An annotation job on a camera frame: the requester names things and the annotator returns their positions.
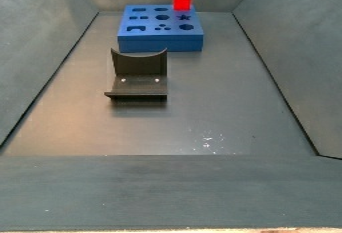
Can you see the blue shape sorter board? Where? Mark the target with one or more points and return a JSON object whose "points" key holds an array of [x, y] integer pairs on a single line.
{"points": [[155, 27]]}

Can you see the red block peg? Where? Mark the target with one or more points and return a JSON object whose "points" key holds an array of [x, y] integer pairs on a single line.
{"points": [[181, 4]]}

